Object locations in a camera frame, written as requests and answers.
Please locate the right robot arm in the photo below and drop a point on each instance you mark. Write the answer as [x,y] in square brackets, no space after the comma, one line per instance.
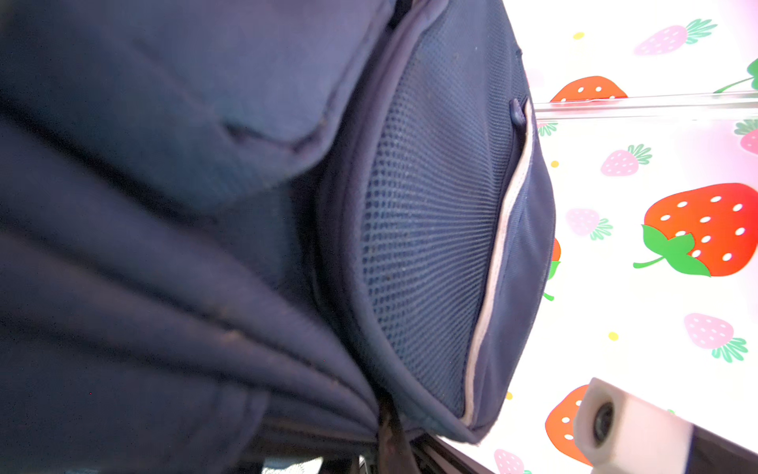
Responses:
[712,454]

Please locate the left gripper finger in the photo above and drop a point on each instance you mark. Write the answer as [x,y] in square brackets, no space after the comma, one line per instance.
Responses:
[395,454]

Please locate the navy blue student backpack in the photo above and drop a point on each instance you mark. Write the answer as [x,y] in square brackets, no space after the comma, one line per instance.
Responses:
[229,228]

